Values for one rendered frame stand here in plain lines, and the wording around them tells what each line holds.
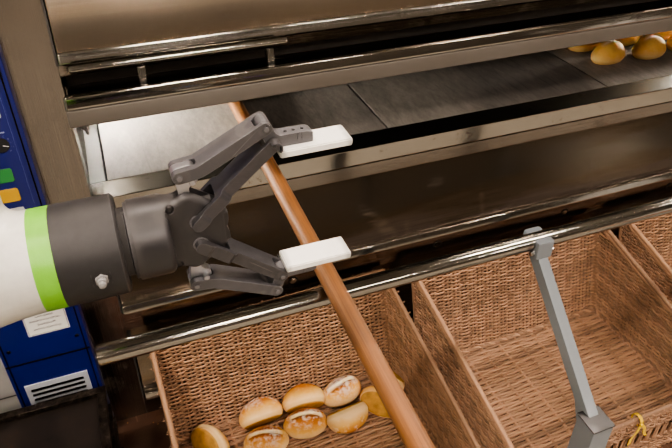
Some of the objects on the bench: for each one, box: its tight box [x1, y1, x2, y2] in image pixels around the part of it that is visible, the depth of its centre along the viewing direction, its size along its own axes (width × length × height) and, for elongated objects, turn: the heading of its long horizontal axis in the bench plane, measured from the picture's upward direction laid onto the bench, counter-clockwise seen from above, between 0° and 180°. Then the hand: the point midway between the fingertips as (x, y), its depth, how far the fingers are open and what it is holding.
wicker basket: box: [411, 217, 672, 448], centre depth 150 cm, size 49×56×28 cm
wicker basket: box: [147, 268, 481, 448], centre depth 133 cm, size 49×56×28 cm
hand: (335, 196), depth 65 cm, fingers open, 13 cm apart
